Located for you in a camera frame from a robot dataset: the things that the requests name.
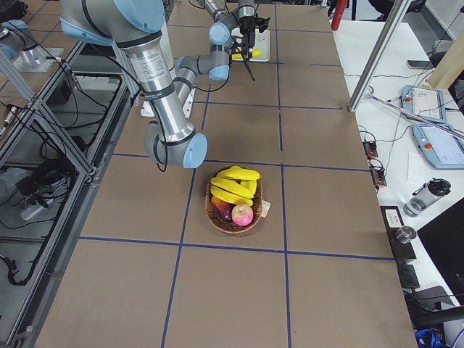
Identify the teach pendant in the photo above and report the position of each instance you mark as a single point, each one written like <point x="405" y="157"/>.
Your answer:
<point x="442" y="150"/>
<point x="426" y="102"/>

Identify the red cylinder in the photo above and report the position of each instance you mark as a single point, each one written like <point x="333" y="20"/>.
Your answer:
<point x="339" y="8"/>

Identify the clear water bottle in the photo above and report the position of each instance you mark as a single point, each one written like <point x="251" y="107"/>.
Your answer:
<point x="428" y="194"/>

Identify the long reach stick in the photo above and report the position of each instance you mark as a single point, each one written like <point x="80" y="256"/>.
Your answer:
<point x="412" y="116"/>

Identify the orange electronics board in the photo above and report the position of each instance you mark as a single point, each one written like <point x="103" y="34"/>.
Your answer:
<point x="370" y="149"/>
<point x="378" y="176"/>

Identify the aluminium frame post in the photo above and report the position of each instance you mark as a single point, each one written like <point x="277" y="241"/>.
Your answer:
<point x="395" y="17"/>

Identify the dark red mango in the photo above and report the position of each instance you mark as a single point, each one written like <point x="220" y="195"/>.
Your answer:
<point x="222" y="208"/>

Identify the far teach pendant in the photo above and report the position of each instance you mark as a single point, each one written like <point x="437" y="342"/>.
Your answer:
<point x="426" y="102"/>

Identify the white bear tray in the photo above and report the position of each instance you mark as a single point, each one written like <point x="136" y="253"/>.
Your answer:
<point x="260" y="50"/>

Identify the small metal cup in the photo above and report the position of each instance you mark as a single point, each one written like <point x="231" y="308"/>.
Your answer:
<point x="405" y="234"/>

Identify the yellow banana bunch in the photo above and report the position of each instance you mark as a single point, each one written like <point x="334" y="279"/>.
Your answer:
<point x="230" y="191"/>

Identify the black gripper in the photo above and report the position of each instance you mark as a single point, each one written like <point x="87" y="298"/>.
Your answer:
<point x="247" y="26"/>

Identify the brown wicker basket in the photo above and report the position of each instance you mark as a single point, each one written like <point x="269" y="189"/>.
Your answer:
<point x="229" y="226"/>

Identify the basket paper tag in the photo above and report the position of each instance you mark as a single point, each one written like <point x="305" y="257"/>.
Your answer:
<point x="265" y="208"/>

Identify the near teach pendant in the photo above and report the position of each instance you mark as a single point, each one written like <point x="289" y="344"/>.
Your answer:
<point x="442" y="150"/>

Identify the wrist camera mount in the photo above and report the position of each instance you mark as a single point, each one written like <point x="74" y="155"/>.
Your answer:
<point x="261" y="23"/>

